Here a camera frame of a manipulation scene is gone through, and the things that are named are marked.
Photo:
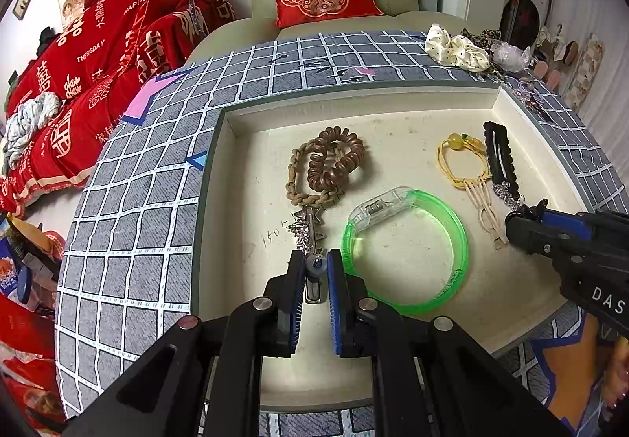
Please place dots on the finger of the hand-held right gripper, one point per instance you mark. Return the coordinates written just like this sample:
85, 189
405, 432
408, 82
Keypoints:
575, 219
528, 233

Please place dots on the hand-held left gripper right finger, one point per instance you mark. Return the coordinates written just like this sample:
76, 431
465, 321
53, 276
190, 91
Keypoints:
334, 299

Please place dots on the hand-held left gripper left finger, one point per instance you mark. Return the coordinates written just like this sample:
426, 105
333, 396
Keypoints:
295, 299

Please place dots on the silver rhinestone hair clip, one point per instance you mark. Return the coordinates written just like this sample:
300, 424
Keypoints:
309, 230

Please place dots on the green transparent bangle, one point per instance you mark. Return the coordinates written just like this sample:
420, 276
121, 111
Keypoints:
457, 240

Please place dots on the black scalloped hair clip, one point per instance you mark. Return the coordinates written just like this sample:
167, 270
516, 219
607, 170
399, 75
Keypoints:
501, 166

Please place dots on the cream square tray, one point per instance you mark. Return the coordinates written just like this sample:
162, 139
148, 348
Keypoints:
408, 156

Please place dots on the pile of small hair accessories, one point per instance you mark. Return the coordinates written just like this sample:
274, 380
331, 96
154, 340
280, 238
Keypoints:
528, 95

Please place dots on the pink slipper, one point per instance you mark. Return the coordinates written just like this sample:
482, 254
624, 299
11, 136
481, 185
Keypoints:
555, 79
542, 67

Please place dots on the grey checkered tablecloth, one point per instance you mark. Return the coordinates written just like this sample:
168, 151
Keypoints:
142, 220

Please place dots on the clear plastic bag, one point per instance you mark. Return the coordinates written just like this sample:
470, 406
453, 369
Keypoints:
511, 56

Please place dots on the cream dotted scrunchie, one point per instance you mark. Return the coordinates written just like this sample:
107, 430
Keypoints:
457, 48

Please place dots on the leopard print scrunchie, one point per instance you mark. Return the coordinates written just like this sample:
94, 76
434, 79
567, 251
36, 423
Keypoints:
486, 36

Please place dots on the white washing machine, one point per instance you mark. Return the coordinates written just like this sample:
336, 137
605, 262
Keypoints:
523, 14

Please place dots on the cardboard box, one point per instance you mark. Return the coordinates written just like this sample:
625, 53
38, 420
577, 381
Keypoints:
34, 240

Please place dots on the blue lidded jar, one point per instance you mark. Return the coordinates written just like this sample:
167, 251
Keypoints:
24, 284

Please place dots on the red cloth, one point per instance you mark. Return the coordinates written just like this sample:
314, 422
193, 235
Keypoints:
24, 353

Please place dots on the red printed sofa cover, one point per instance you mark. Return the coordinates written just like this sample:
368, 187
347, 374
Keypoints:
98, 73

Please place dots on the grey white bundled cloth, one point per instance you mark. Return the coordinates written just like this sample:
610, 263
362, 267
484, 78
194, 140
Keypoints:
29, 122

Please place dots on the dark clothes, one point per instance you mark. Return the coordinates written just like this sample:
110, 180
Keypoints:
47, 39

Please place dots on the black framed picture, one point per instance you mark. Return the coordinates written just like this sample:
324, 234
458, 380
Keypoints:
22, 3

